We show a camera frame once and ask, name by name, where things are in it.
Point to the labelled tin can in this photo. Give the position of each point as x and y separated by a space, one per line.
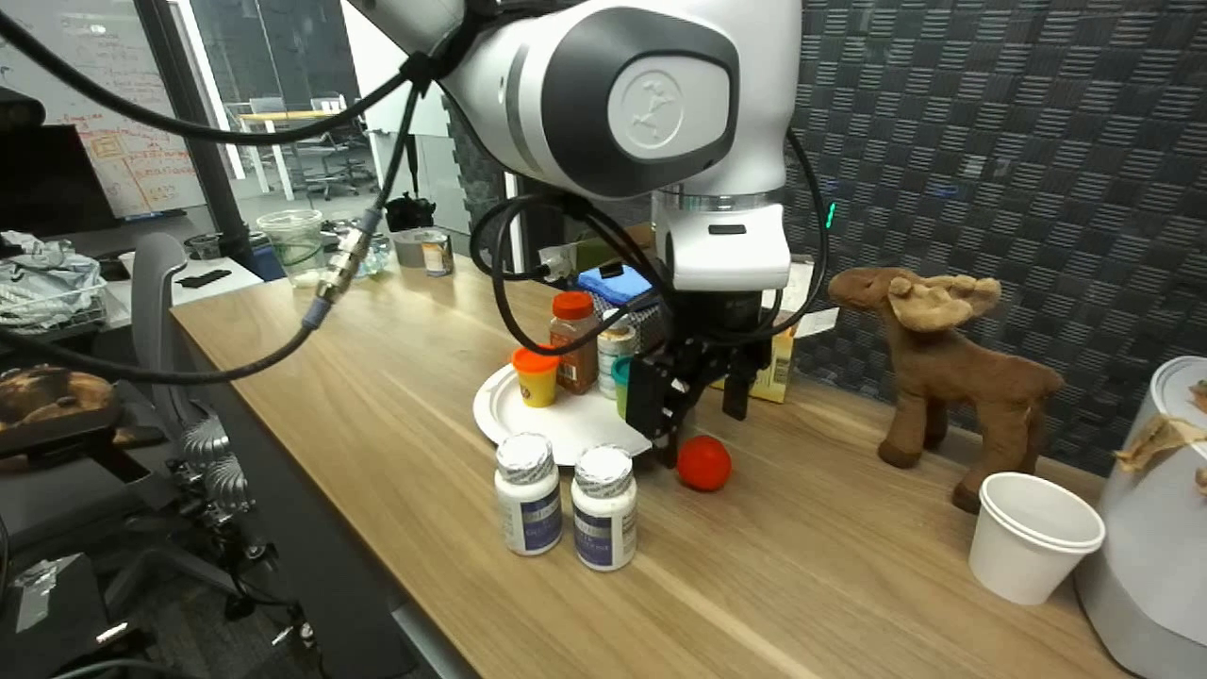
438 255

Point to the small yellow tub orange lid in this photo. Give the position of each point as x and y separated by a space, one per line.
536 374

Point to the white pill bottle blue label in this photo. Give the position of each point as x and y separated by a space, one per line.
531 505
606 514

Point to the brown crumpled tape piece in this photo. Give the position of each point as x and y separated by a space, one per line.
1162 444

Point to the black phone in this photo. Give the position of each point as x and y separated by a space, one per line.
204 278

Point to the brown spice jar orange lid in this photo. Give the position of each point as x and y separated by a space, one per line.
575 361

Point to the white side desk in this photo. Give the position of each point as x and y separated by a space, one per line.
243 281

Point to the clear plastic container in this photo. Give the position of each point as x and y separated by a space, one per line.
291 239

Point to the grey chair back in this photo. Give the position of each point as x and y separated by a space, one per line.
157 315

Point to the brown patterned cushion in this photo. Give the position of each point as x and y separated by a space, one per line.
52 400

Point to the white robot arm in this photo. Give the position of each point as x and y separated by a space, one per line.
629 101

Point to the white paper plate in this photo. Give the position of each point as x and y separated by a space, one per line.
551 427

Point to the black metal pole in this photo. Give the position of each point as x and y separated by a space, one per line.
190 101

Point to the red toy strawberry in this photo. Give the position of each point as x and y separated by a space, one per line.
702 465

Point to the white paper cup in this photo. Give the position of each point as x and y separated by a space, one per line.
1032 534

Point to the brown plush moose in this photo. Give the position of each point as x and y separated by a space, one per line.
967 379

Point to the grey cloth pile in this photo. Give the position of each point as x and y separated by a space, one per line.
52 286

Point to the small black object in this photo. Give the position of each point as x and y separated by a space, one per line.
409 214

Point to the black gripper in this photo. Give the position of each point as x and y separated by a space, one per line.
717 327

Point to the black monitor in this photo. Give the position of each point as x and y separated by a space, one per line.
38 164

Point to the open yellow tea box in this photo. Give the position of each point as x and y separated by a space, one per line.
782 363

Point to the black wheeled chair base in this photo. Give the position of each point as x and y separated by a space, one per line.
239 566

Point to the large white cylindrical container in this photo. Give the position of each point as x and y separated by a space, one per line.
1157 553

